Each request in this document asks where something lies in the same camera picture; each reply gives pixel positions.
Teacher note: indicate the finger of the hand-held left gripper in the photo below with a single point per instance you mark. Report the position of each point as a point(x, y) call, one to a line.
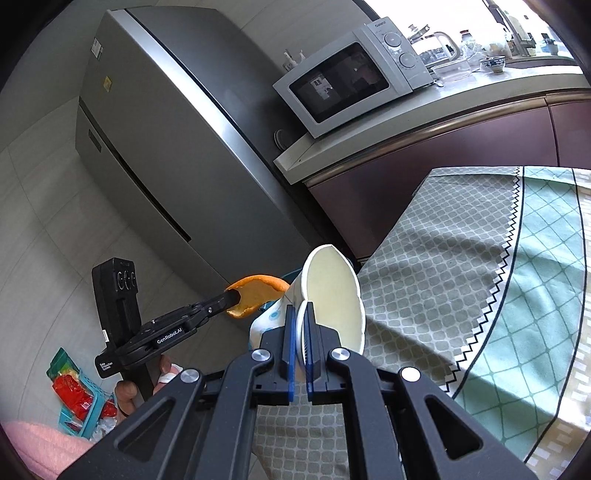
point(210, 304)

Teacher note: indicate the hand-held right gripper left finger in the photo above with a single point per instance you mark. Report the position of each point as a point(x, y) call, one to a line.
point(291, 360)

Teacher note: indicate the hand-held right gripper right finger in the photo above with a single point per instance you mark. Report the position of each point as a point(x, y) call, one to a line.
point(310, 364)

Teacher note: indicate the orange peel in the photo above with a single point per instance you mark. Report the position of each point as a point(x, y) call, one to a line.
point(254, 295)

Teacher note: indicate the white floral paper cup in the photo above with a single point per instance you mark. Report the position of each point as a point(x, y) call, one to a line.
point(332, 295)

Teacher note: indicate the person's left forearm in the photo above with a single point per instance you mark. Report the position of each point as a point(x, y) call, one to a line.
point(41, 447)

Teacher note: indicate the person's left hand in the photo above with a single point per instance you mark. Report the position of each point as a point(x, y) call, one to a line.
point(127, 399)

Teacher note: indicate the green snack packet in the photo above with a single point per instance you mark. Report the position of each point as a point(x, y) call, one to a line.
point(57, 362)

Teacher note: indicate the red snack packet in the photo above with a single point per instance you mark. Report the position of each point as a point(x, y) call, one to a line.
point(69, 392)

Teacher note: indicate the teal plastic basket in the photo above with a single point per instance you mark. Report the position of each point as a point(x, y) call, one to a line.
point(94, 406)

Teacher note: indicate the patterned green yellow tablecloth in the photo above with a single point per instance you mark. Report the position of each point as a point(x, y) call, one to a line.
point(438, 277)

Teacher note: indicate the grey refrigerator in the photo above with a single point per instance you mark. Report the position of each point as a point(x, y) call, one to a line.
point(161, 138)

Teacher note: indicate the mauve base cabinets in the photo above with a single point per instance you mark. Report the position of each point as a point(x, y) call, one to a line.
point(415, 161)

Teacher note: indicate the white microwave oven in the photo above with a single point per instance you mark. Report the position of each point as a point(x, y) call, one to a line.
point(332, 87)

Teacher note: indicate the small white ornament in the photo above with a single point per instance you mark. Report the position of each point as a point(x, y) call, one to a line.
point(294, 61)

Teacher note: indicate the white kitchen countertop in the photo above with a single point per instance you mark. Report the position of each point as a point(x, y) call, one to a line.
point(461, 97)

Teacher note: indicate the clear glass food container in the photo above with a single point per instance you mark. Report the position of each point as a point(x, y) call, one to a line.
point(451, 70)

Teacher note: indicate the steel pot lid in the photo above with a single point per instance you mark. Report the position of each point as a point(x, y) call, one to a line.
point(414, 28)

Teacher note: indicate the blue white porcelain bowl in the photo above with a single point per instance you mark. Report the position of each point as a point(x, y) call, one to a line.
point(492, 64)

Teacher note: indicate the clear plastic bag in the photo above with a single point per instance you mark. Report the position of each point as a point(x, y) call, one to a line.
point(489, 46)

